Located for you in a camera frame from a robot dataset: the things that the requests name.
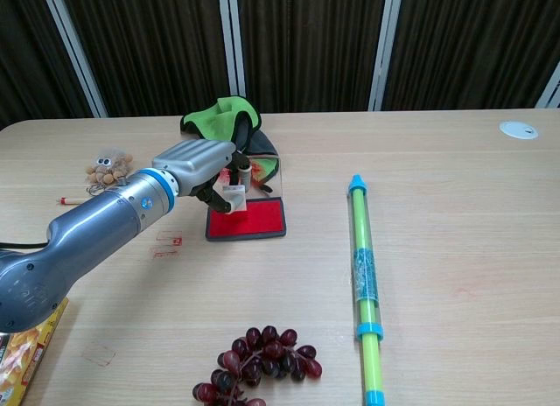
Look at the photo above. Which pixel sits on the green black cloth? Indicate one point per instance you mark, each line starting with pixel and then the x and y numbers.
pixel 225 121

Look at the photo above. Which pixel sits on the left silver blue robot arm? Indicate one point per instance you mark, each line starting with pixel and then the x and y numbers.
pixel 79 240

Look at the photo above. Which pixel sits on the yellow snack box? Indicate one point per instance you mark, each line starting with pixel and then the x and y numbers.
pixel 30 358

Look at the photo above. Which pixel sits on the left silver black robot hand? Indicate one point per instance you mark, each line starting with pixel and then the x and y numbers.
pixel 197 165

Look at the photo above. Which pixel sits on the small red white stamp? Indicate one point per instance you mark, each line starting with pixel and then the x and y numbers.
pixel 236 198

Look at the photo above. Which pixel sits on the green blue plastic tube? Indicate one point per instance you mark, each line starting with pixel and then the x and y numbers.
pixel 366 288

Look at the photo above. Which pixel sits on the bunch of red grapes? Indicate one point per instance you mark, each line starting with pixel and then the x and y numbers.
pixel 262 362

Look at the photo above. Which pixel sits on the red ink pad with lid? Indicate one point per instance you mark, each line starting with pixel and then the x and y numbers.
pixel 254 220

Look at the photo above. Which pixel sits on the small brown plush toy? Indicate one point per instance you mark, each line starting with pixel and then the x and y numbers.
pixel 109 165

